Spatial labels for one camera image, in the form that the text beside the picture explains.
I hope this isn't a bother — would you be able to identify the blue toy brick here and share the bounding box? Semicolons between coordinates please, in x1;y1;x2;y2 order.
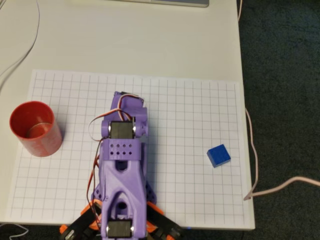
206;144;231;169

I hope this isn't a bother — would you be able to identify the red cup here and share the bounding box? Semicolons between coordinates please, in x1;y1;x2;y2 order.
9;100;63;158

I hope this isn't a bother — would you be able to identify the white grid paper sheet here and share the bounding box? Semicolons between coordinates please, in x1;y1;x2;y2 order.
4;69;247;226

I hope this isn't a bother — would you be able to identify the silver laptop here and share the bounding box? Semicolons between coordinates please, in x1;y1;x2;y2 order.
101;0;210;8

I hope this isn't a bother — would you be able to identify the black orange clamp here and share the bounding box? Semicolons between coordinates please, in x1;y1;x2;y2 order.
59;198;103;240
146;201;184;240

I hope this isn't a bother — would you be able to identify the white cable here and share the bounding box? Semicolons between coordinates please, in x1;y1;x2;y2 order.
0;0;41;78

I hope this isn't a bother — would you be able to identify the pink cable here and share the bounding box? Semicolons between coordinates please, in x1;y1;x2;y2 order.
236;0;320;202

